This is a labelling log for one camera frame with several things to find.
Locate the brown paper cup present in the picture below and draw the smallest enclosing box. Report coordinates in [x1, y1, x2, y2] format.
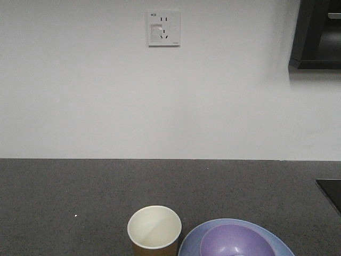
[127, 205, 182, 255]

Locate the purple plastic bowl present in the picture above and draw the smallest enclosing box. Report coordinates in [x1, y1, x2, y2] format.
[199, 224, 275, 255]

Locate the light blue plastic plate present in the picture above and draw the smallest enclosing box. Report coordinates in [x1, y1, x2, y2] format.
[178, 218, 294, 256]

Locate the black range hood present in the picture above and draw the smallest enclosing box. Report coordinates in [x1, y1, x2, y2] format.
[289, 0, 340, 70]

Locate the black induction cooktop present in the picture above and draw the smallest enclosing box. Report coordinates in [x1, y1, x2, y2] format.
[316, 179, 341, 214]

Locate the white wall socket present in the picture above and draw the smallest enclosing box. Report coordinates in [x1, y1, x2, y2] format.
[147, 10, 181, 47]

